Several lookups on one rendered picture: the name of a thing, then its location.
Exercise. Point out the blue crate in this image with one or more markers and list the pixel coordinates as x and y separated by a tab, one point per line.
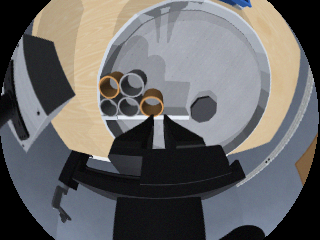
242	3

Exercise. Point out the bronze bushing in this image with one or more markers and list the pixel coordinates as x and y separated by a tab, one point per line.
106	89
147	109

